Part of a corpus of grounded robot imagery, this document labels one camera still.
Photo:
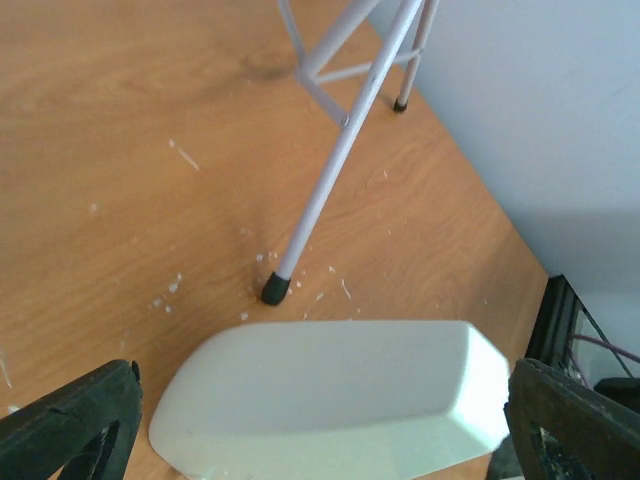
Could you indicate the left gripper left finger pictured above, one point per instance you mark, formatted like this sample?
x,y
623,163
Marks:
x,y
86,429

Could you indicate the white metronome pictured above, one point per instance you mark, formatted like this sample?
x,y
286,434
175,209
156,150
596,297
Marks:
x,y
363,399

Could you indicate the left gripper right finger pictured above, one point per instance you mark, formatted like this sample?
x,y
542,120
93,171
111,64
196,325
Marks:
x,y
561,429

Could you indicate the black aluminium frame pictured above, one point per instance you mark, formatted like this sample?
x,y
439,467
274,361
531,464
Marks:
x,y
559,317

